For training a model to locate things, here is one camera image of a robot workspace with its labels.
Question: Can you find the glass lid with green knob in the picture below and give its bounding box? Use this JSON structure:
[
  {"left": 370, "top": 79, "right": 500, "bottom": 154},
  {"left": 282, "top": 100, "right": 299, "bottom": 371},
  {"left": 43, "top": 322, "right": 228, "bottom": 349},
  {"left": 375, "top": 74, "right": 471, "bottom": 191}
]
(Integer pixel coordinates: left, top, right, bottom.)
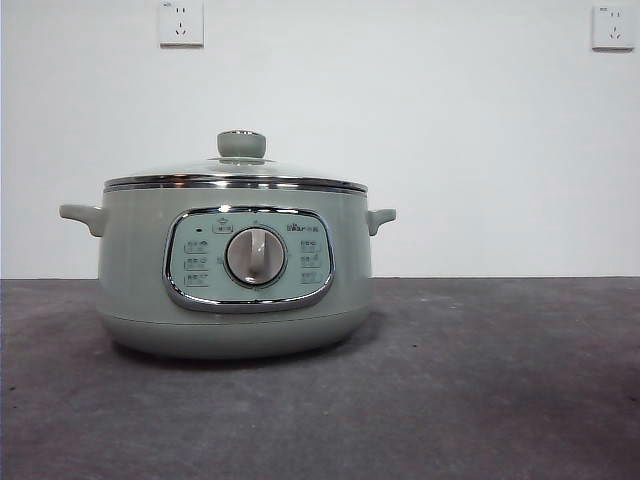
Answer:
[{"left": 103, "top": 128, "right": 370, "bottom": 195}]

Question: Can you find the pale green electric pot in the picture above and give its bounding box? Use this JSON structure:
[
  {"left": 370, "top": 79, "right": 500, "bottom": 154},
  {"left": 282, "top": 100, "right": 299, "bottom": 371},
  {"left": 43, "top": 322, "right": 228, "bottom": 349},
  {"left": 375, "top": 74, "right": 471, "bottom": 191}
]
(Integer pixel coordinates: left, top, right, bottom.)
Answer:
[{"left": 58, "top": 185, "right": 398, "bottom": 360}]

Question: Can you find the white wall socket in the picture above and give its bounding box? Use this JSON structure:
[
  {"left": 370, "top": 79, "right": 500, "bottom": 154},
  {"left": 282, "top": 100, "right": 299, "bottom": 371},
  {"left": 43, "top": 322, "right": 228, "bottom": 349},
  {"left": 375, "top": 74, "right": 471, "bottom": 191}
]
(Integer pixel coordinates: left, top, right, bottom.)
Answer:
[
  {"left": 591, "top": 4, "right": 635, "bottom": 52},
  {"left": 159, "top": 0, "right": 205, "bottom": 49}
]

